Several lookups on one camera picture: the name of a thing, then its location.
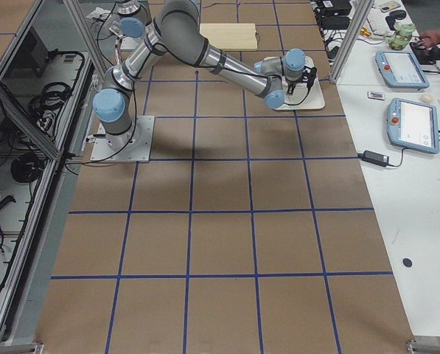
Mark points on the cream bear tray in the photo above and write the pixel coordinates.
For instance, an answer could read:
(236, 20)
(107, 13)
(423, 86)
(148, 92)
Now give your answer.
(308, 92)

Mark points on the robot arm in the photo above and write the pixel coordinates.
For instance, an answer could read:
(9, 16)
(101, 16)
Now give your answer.
(176, 30)
(134, 15)

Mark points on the wooden cutting board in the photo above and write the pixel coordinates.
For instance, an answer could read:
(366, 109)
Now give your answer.
(231, 37)

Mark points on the black power adapter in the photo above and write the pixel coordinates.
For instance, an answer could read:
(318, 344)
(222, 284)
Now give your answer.
(374, 158)

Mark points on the white round ball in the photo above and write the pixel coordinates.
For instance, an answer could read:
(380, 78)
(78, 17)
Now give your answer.
(426, 98)

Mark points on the aluminium frame post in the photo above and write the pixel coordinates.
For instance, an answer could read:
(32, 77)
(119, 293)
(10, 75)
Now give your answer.
(362, 9)

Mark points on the lower blue teach pendant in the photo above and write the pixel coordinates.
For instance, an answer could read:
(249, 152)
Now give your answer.
(413, 125)

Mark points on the side aluminium frame rail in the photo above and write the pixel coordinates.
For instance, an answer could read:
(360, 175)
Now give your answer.
(17, 114)

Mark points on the person hand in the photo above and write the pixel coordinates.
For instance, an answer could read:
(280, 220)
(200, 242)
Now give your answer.
(430, 37)

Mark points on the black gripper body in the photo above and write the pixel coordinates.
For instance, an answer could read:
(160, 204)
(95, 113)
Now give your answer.
(292, 85)

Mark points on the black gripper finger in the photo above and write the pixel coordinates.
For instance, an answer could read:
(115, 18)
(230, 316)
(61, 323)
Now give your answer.
(289, 90)

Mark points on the small card box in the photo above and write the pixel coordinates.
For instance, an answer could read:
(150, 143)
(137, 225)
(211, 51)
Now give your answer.
(375, 95)

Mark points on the upper blue teach pendant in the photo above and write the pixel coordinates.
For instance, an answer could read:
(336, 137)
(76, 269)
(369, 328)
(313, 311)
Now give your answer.
(401, 70)

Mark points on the black round cap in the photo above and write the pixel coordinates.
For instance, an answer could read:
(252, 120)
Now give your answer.
(407, 262)

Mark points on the blue teach pendant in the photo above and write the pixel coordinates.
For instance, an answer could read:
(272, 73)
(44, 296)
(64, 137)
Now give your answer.
(413, 125)
(401, 70)

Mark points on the black electronics box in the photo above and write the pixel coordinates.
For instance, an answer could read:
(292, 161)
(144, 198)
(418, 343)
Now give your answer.
(329, 8)

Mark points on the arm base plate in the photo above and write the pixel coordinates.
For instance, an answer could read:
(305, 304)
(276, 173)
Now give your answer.
(128, 44)
(133, 146)

